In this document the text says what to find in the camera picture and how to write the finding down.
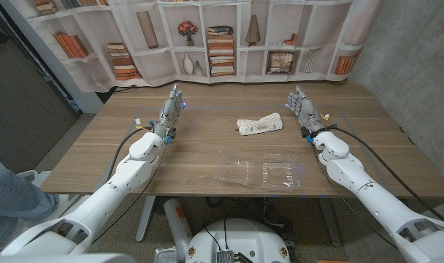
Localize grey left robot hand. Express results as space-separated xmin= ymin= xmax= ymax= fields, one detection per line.
xmin=153 ymin=83 xmax=188 ymax=137

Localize white roll with orange label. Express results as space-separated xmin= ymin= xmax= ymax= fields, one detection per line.
xmin=163 ymin=198 xmax=194 ymax=256

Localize thin black left arm wire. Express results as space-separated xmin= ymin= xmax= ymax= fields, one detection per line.
xmin=91 ymin=142 xmax=169 ymax=245

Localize silver heatsink module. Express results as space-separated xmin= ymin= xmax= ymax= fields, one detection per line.
xmin=216 ymin=250 xmax=234 ymax=263

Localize white robot shoulder cover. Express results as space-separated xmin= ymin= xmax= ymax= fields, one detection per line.
xmin=0 ymin=253 xmax=137 ymax=263

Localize black floor cables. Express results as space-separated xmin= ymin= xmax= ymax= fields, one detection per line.
xmin=207 ymin=197 xmax=294 ymax=238

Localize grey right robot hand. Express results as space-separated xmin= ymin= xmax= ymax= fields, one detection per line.
xmin=285 ymin=85 xmax=328 ymax=134

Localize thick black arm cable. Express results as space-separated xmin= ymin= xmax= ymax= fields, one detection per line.
xmin=326 ymin=126 xmax=444 ymax=223
xmin=105 ymin=126 xmax=154 ymax=182

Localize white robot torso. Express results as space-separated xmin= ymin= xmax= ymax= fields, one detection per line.
xmin=185 ymin=218 xmax=291 ymax=263

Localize person in blue jeans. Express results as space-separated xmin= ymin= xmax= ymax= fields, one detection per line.
xmin=0 ymin=153 xmax=61 ymax=251

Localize printed bookshelf backdrop cloth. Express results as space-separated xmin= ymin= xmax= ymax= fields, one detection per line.
xmin=8 ymin=0 xmax=386 ymax=93

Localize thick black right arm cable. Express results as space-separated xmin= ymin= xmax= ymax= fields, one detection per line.
xmin=326 ymin=126 xmax=444 ymax=223

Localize dark textured door panel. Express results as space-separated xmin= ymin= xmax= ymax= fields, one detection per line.
xmin=0 ymin=3 xmax=81 ymax=175

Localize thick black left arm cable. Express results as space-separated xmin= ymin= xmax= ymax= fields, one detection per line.
xmin=105 ymin=126 xmax=154 ymax=182

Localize thin black right arm wire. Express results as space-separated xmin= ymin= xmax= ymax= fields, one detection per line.
xmin=308 ymin=140 xmax=397 ymax=249

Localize thin black arm wire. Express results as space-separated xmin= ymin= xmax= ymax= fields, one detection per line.
xmin=308 ymin=140 xmax=397 ymax=249
xmin=91 ymin=142 xmax=169 ymax=245

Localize clear plastic clamshell container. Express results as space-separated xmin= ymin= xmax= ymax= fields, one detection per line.
xmin=214 ymin=148 xmax=303 ymax=191

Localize grey table leg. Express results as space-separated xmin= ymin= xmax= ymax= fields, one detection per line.
xmin=318 ymin=197 xmax=342 ymax=248
xmin=135 ymin=196 xmax=156 ymax=243

